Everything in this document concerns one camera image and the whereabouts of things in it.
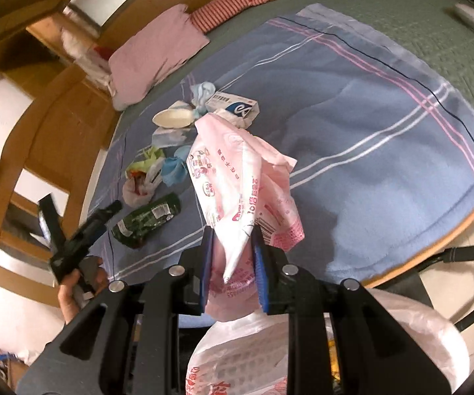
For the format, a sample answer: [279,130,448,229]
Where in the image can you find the white tissue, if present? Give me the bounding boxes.
[214,109,248,131]

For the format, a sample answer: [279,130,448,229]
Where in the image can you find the pink printed plastic bag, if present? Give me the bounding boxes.
[188,113,305,322]

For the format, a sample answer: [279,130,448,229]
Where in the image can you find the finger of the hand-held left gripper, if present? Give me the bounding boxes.
[37,193,67,252]
[71,200,123,243]

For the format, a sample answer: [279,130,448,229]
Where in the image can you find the green bed sheet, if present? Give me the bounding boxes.
[105,0,474,165]

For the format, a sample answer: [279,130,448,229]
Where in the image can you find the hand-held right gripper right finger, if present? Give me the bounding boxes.
[250,226,452,395]

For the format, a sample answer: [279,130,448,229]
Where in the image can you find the blue striped blanket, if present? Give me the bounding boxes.
[87,3,474,330]

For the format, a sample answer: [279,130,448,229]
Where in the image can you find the clear plastic wrapper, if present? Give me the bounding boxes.
[151,125,191,149]

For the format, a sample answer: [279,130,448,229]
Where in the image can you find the white and blue medicine box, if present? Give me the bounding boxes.
[205,91,260,128]

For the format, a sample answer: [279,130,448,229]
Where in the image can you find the white plastic bag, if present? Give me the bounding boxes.
[184,288,466,395]

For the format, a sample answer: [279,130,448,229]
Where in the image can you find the cream blue-striped cloth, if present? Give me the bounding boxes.
[152,107,195,129]

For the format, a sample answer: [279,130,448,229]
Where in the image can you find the small bag of food scraps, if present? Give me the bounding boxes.
[122,160,166,207]

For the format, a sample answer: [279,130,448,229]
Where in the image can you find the person's left hand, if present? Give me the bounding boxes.
[57,272,98,326]

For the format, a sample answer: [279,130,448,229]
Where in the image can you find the pile of white clothing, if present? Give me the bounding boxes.
[60,29,114,88]

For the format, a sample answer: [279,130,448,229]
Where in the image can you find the wooden bed frame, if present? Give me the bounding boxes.
[0,64,474,309]

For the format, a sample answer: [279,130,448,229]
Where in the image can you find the pink pillow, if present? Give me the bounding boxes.
[109,4,211,112]

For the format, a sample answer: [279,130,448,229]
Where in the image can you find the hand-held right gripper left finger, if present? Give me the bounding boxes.
[15,227,217,395]

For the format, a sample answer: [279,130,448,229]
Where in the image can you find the black cable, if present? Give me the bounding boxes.
[416,244,474,274]

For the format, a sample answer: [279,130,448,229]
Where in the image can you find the green crumpled wrapper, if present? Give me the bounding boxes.
[126,146,166,176]

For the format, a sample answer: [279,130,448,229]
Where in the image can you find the striped plush doll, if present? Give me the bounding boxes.
[190,0,309,34]

